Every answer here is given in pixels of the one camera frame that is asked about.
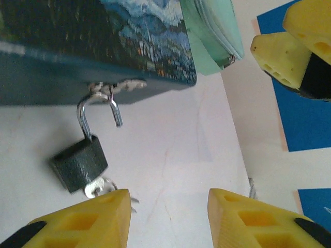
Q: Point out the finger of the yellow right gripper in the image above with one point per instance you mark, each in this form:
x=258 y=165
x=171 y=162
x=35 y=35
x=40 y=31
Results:
x=284 y=62
x=310 y=25

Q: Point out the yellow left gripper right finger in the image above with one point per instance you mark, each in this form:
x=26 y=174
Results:
x=253 y=224

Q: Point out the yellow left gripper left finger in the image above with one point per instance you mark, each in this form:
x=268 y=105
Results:
x=85 y=227

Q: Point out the dark grey padlock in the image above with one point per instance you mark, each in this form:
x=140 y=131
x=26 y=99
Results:
x=80 y=162

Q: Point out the mint green zipper pouch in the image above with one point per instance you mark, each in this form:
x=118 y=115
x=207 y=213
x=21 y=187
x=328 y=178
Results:
x=207 y=33

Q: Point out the starry night painted tin box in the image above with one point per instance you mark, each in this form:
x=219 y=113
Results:
x=90 y=46

